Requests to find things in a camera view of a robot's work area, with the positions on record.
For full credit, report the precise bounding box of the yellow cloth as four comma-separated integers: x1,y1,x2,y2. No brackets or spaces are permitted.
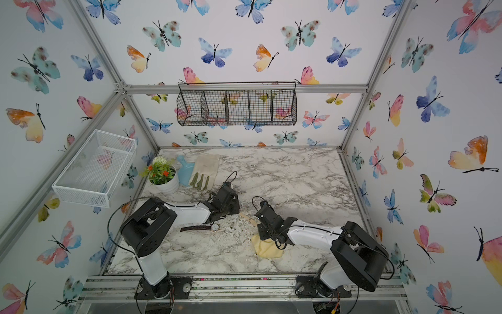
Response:
251,234,284,259

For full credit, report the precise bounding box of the brown strap gold watch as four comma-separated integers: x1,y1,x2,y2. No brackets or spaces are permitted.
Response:
180,224,220,232

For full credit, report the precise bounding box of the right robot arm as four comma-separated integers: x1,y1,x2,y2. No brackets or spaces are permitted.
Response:
256,200,389,296

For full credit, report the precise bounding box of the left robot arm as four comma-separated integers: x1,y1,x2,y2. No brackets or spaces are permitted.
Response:
120,181,240,287

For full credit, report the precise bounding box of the wooden stick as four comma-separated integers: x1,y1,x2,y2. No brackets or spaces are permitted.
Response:
239,213,258,227

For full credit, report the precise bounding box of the beige green garden glove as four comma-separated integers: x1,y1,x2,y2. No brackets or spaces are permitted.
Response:
189,154,220,191

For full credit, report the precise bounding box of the light blue scoop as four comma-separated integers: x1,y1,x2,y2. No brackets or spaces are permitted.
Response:
176,155,195,187

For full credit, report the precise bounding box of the white pot with flowers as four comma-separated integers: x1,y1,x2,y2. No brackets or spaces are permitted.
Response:
141,156,180,194

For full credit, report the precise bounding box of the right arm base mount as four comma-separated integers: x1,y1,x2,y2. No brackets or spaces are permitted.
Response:
294,276,352,298

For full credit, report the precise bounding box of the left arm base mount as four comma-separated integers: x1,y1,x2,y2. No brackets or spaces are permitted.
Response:
134,276,193,301

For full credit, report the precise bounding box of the black wire wall basket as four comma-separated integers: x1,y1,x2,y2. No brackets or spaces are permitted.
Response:
175,81,298,127

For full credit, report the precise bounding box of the white mesh wall basket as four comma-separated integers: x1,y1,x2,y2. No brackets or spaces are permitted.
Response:
52,130,137,208

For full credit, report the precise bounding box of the aluminium front rail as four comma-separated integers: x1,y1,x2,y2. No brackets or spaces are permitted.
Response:
78,273,408,303

